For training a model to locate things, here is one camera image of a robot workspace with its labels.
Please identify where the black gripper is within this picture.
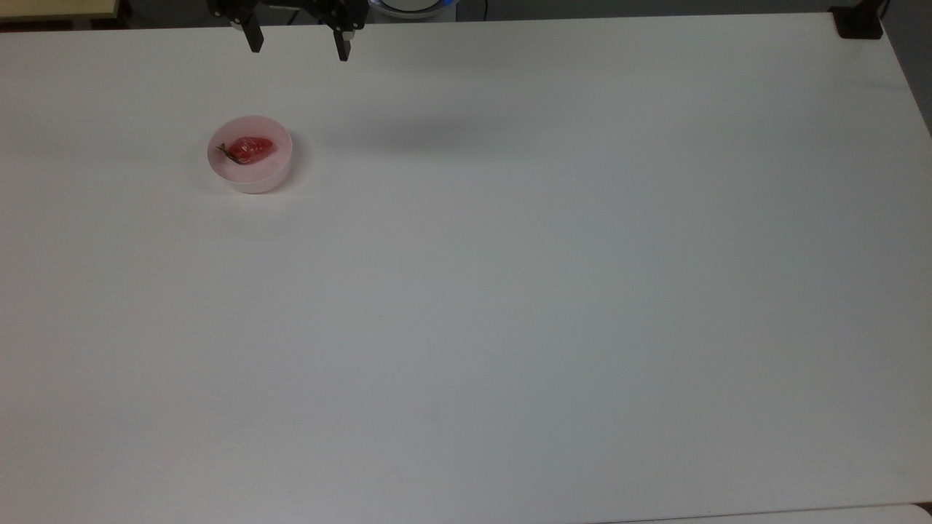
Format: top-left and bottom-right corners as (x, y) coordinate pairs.
(208, 0), (368, 63)

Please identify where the black table clamp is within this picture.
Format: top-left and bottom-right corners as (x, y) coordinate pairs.
(830, 0), (893, 40)

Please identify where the beige board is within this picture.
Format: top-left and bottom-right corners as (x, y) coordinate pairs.
(0, 0), (121, 21)

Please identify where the pink plastic bowl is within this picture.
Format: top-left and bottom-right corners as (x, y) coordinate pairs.
(208, 115), (293, 194)

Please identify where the red strawberry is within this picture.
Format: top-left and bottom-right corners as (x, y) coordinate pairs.
(216, 135), (277, 166)

